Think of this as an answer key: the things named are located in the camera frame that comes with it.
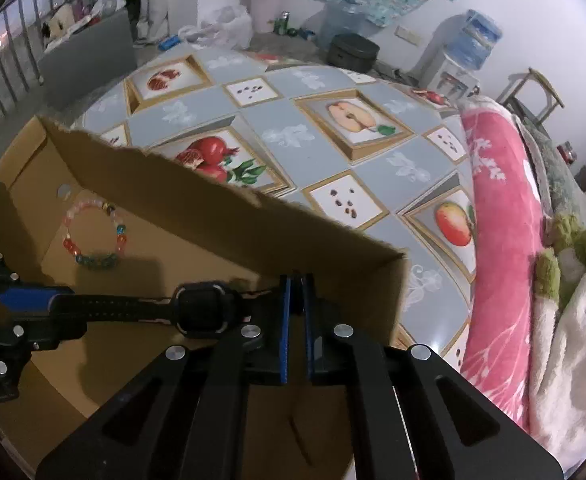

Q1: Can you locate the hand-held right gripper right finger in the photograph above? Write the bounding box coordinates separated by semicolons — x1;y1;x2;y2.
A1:
300;274;564;480

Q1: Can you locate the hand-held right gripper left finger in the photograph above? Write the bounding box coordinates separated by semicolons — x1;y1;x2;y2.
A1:
35;274;294;480

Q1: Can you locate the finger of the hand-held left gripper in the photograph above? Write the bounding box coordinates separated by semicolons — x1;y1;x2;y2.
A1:
0;307;88;353
0;247;76;316

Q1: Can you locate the black wrist watch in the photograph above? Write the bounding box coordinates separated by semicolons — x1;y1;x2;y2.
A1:
48;281;286;339

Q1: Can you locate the brown cardboard box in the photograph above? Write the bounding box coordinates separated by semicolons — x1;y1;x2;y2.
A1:
0;116;410;480

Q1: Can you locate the pink floral blanket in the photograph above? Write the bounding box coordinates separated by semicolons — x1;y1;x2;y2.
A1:
460;97;546;433

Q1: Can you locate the metal railing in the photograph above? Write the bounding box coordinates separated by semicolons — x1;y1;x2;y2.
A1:
0;0;48;156

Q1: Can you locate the grey flat board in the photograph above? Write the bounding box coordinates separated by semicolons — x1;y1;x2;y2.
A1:
38;10;138;111

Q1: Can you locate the green plush toy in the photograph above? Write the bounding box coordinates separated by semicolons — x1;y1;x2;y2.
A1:
536;212;586;311

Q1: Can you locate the white fleece blanket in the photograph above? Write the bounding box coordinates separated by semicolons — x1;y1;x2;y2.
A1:
528;230;586;471

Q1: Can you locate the black round pot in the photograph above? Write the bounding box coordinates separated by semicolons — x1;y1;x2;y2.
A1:
327;33;380;71

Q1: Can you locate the grey green blanket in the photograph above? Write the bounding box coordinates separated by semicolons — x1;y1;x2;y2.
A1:
516;110;586;233

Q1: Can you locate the white water dispenser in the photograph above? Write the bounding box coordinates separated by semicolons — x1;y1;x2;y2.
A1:
423;42;479;98

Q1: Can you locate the clear plastic bag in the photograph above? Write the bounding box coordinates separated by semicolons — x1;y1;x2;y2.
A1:
178;5;253;51

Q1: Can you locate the white curtain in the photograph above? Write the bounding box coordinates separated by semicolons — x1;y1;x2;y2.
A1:
135;0;201;46

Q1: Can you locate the blue dispenser water bottle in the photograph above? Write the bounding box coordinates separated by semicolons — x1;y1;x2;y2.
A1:
446;9;503;71

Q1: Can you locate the multicoloured bead bracelet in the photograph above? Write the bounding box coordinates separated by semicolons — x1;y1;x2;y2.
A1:
63;199;130;272

